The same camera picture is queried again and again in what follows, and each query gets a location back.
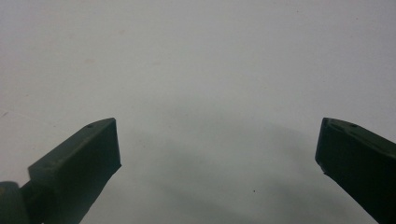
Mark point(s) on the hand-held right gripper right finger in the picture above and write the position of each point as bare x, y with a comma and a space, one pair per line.
361, 158

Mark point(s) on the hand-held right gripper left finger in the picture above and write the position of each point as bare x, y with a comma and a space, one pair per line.
77, 168

